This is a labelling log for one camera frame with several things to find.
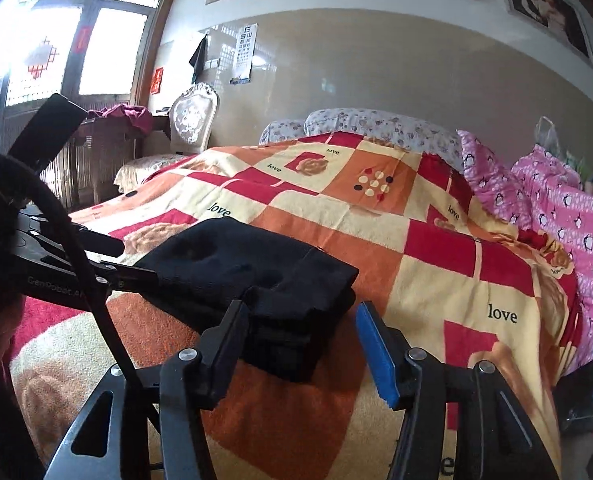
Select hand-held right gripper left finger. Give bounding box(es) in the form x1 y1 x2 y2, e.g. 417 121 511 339
44 299 251 480

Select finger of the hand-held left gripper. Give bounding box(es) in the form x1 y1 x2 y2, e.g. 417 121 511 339
79 230 126 257
94 260 160 290

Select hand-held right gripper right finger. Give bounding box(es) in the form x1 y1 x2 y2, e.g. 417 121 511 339
355 301 559 480

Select black pants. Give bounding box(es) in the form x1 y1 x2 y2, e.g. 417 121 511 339
134 220 359 383

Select dark wooden table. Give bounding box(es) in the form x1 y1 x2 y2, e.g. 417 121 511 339
74 110 172 206

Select checkered orange red blanket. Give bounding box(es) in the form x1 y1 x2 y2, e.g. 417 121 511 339
9 131 579 480

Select maroon cloth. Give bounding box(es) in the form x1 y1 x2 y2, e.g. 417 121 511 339
87 103 153 133

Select white ornate chair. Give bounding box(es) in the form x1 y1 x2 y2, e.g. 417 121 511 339
114 82 220 193

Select pink penguin print pillow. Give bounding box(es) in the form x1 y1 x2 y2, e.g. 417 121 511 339
457 130 533 231

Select small floral pillow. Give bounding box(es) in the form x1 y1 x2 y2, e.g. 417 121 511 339
259 119 309 146

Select window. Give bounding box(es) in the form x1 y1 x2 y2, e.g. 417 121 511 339
0 0 187 111

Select dark hanging cloth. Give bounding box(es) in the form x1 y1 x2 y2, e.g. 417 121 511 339
189 35 210 86

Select large floral pillow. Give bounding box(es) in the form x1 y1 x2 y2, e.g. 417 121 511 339
303 108 464 171

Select pink penguin print quilt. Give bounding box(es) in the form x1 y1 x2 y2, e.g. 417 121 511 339
511 145 593 376

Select eye chart poster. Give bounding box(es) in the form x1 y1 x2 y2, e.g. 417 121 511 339
230 23 258 85

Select clear plastic bag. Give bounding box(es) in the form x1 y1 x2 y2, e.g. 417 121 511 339
533 116 564 161

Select framed portrait picture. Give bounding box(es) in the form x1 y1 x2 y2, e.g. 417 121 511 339
499 0 593 68

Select black cable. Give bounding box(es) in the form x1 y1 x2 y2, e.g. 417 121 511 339
0 147 163 480

